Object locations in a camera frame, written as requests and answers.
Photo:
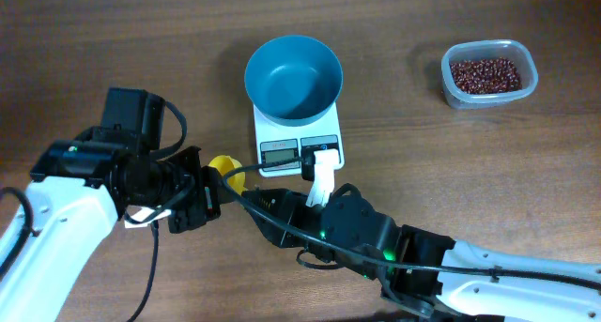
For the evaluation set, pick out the yellow plastic scoop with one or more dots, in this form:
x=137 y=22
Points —
x=225 y=164

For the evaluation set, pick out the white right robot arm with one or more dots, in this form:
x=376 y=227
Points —
x=433 y=276

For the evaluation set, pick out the red adzuki beans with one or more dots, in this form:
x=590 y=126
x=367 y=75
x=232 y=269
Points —
x=486 y=76

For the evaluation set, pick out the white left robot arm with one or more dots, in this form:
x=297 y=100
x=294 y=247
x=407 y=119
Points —
x=114 y=172

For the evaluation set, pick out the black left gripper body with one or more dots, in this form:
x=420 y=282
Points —
x=216 y=208

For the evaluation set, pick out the blue plastic bowl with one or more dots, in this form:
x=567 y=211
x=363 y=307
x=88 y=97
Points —
x=293 y=80

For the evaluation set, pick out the white digital kitchen scale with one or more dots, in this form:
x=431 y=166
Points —
x=275 y=142

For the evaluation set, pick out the clear plastic container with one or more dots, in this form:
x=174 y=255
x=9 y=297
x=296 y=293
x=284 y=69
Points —
x=513 y=50

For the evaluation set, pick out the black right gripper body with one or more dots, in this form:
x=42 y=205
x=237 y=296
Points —
x=262 y=209

